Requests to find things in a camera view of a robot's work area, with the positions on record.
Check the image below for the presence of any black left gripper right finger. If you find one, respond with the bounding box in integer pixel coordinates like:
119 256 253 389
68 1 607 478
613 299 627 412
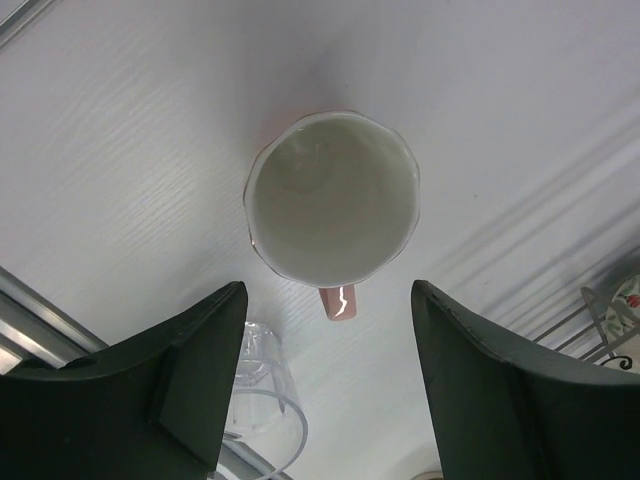
411 280 639 479

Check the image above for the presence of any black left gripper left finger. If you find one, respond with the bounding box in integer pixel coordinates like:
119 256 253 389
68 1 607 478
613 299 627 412
1 281 248 479

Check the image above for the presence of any clear glass tumbler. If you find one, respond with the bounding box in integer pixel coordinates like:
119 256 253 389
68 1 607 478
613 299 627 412
209 322 308 479

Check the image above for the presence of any grey wire dish rack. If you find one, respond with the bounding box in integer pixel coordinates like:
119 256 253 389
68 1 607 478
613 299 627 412
533 275 639 374

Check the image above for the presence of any pink mug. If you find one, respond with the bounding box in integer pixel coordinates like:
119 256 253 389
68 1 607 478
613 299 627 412
243 111 420 321

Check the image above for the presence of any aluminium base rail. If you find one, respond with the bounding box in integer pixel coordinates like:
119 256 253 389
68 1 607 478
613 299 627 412
1 269 108 375

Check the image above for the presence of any aluminium corner frame post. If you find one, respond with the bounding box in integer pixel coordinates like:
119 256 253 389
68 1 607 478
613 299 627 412
1 0 59 48

